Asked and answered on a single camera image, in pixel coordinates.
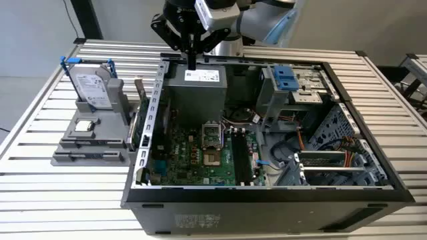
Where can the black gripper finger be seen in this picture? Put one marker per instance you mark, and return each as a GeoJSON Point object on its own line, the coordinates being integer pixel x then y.
{"type": "Point", "coordinates": [194, 50]}
{"type": "Point", "coordinates": [190, 50]}

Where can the dark RAM stick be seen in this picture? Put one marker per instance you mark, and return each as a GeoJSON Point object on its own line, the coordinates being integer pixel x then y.
{"type": "Point", "coordinates": [87, 156]}
{"type": "Point", "coordinates": [90, 143]}

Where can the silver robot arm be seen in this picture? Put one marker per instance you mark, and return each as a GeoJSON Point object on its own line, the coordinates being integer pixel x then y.
{"type": "Point", "coordinates": [256, 17]}

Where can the grey power supply unit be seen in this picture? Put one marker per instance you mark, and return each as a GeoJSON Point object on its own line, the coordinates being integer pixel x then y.
{"type": "Point", "coordinates": [194, 100]}

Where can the green graphics card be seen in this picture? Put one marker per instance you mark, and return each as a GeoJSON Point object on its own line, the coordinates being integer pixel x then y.
{"type": "Point", "coordinates": [143, 105]}

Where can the black round fan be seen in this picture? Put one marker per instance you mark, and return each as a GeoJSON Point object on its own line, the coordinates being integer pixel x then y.
{"type": "Point", "coordinates": [240, 114]}

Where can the blue drive latch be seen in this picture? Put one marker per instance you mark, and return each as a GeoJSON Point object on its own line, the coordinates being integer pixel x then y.
{"type": "Point", "coordinates": [285, 77]}

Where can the black table corner cap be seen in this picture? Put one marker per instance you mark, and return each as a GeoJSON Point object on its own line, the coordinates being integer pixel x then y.
{"type": "Point", "coordinates": [80, 41]}
{"type": "Point", "coordinates": [361, 53]}

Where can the hard disk in blue carrier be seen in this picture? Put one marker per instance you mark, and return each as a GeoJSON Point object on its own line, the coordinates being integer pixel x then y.
{"type": "Point", "coordinates": [90, 87]}

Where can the thin locking lever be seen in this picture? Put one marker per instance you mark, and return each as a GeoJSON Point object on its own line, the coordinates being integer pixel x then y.
{"type": "Point", "coordinates": [222, 137]}

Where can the metal drive bay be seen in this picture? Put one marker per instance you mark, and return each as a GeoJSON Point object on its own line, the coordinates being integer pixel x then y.
{"type": "Point", "coordinates": [307, 96]}

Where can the grey parts rack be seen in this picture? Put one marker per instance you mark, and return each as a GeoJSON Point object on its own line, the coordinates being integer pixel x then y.
{"type": "Point", "coordinates": [107, 125]}

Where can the CPU socket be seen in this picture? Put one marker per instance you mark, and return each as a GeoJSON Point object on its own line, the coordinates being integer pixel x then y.
{"type": "Point", "coordinates": [212, 157]}

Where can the green motherboard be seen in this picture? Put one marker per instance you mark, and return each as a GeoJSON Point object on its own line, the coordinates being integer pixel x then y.
{"type": "Point", "coordinates": [183, 160]}

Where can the silver CPU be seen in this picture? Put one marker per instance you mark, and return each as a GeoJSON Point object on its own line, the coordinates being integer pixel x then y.
{"type": "Point", "coordinates": [83, 126]}

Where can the blue motherboard connector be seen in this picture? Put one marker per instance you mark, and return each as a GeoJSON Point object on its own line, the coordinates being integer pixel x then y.
{"type": "Point", "coordinates": [160, 167]}

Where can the metal disk bay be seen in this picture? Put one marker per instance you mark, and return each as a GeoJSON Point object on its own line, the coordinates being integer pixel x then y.
{"type": "Point", "coordinates": [330, 169]}

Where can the metal slat side table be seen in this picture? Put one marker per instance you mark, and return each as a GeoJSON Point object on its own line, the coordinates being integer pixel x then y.
{"type": "Point", "coordinates": [415, 65]}

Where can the black open PC case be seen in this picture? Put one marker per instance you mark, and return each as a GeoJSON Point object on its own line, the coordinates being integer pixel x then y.
{"type": "Point", "coordinates": [234, 215]}

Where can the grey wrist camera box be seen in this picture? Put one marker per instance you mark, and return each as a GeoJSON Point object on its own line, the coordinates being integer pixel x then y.
{"type": "Point", "coordinates": [216, 15]}

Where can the black post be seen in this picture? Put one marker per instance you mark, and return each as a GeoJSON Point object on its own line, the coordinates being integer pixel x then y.
{"type": "Point", "coordinates": [88, 20]}

